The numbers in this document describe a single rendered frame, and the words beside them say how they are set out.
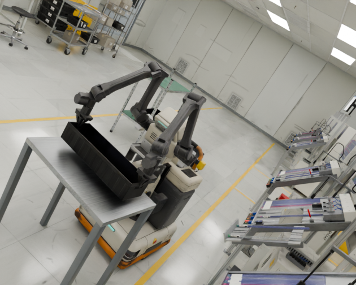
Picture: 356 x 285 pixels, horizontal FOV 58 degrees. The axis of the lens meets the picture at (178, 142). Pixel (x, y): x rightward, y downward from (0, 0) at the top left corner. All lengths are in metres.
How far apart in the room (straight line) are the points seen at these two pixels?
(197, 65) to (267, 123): 3.26
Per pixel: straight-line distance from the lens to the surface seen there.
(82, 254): 1.75
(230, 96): 11.60
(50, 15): 8.25
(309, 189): 7.40
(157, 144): 1.63
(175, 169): 2.49
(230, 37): 11.83
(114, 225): 2.51
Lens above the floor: 1.76
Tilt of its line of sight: 18 degrees down
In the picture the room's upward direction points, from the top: 32 degrees clockwise
